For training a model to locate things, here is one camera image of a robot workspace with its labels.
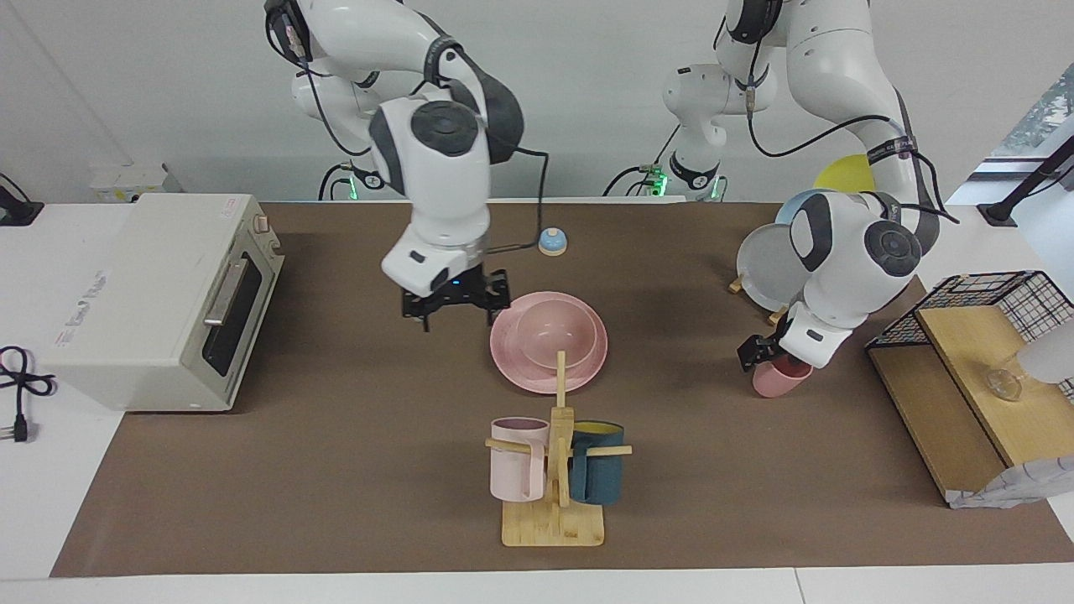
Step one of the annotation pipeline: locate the pink tumbler cup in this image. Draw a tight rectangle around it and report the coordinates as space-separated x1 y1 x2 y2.
752 352 814 398

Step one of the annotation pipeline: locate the pink bowl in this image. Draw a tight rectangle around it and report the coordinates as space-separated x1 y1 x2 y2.
515 299 598 370

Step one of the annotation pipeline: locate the wooden plate rack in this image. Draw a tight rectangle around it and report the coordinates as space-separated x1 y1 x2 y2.
727 273 791 327

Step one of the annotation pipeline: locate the pink speckled plate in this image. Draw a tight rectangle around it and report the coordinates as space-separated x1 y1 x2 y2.
490 291 609 394

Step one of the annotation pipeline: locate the grey plate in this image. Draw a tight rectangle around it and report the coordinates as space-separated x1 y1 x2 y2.
736 225 815 313

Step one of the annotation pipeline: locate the pink mug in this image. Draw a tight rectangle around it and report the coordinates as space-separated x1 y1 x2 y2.
489 417 550 503

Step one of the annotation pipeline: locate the brown table mat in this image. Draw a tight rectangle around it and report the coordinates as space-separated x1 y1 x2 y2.
50 201 1074 578

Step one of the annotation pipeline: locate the dark teal mug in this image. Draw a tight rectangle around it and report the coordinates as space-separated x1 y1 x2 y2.
569 420 626 506

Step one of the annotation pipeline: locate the yellow plate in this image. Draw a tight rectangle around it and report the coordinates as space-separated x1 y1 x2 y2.
814 154 876 195

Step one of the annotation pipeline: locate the wooden mug tree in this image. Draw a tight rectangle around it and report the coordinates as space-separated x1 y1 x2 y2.
485 351 633 548

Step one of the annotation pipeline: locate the clear glass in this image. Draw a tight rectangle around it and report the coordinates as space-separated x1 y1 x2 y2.
986 357 1026 402

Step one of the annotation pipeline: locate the beige toaster oven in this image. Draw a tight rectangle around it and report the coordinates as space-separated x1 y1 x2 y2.
42 193 286 413

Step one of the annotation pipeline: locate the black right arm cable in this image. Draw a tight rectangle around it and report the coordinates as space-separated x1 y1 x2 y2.
482 147 551 255

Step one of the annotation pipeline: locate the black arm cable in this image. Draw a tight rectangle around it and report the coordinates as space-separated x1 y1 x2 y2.
482 147 551 255
713 17 962 226

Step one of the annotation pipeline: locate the black base cable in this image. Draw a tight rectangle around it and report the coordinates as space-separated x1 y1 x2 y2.
602 124 680 200
316 158 383 202

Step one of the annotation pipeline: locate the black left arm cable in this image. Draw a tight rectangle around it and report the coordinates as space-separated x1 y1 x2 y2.
713 17 962 226

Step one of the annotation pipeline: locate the wooden shelf with wire basket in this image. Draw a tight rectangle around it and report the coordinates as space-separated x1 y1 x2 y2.
866 270 1074 510

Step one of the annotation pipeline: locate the black camera stand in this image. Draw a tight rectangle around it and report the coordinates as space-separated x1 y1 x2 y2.
978 134 1074 227

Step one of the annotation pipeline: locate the white wall socket box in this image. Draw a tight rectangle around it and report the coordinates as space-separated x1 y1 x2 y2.
90 164 182 204

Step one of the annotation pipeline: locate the black power cord with plug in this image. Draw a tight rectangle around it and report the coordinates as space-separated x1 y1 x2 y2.
0 346 56 444

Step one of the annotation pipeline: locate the black clamp mount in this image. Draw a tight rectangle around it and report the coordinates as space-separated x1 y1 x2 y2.
0 172 44 227

